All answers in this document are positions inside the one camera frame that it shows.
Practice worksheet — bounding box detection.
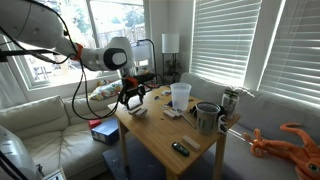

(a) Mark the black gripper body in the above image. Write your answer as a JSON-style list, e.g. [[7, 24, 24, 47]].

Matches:
[[123, 78, 145, 98]]

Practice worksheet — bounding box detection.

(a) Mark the plain wooden block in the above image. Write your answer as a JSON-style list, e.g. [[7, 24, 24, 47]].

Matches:
[[182, 134, 202, 152], [128, 105, 144, 116], [134, 108, 149, 119], [171, 108, 183, 118], [163, 109, 177, 120]]

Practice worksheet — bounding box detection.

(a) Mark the floral pillow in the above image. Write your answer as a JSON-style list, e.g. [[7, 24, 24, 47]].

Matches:
[[88, 79, 124, 102]]

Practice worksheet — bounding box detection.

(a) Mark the blue box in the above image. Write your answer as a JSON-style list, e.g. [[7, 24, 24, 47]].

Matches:
[[90, 117, 120, 146]]

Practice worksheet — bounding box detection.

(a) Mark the red box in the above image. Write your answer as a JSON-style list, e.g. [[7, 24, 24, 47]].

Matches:
[[87, 116, 102, 130]]

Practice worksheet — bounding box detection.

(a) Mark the white plastic bucket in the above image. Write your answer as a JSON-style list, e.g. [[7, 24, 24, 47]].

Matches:
[[169, 82, 193, 113]]

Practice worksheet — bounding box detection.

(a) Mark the light wooden table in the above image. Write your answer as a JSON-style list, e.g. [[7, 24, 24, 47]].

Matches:
[[107, 85, 242, 180]]

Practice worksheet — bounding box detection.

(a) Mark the green house plant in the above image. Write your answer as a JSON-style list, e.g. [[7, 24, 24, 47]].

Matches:
[[164, 58, 183, 79]]

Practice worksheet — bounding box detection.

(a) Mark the white shade floor lamp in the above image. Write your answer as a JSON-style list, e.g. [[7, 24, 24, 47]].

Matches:
[[161, 32, 181, 84]]

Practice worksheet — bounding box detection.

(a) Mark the black remote control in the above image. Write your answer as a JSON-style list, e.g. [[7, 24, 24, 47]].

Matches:
[[171, 141, 191, 158]]

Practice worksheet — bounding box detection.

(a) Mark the dark rug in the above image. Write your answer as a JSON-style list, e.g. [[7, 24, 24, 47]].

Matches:
[[102, 136, 234, 180]]

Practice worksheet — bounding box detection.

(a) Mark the grey cup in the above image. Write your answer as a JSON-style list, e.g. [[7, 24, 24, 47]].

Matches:
[[195, 101, 222, 136]]

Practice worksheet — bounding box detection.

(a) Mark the large glass window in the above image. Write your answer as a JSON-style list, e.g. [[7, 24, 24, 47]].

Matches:
[[6, 0, 148, 88]]

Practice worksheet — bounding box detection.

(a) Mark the cream leather sofa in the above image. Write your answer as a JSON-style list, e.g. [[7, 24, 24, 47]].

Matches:
[[0, 79, 131, 180]]

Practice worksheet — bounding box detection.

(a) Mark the white window blind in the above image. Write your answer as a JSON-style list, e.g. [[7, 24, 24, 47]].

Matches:
[[258, 0, 320, 106], [189, 0, 263, 88]]

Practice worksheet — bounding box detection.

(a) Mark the grey fabric sofa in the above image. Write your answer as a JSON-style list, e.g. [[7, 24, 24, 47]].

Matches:
[[179, 72, 320, 180]]

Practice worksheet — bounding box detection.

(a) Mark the orange curved tool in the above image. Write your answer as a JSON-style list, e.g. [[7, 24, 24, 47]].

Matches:
[[243, 122, 320, 180]]

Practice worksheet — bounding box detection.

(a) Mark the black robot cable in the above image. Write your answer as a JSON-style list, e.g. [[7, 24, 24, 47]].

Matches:
[[70, 59, 126, 121]]

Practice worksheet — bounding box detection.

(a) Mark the orange strap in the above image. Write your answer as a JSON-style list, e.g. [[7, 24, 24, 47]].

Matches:
[[71, 42, 84, 62]]

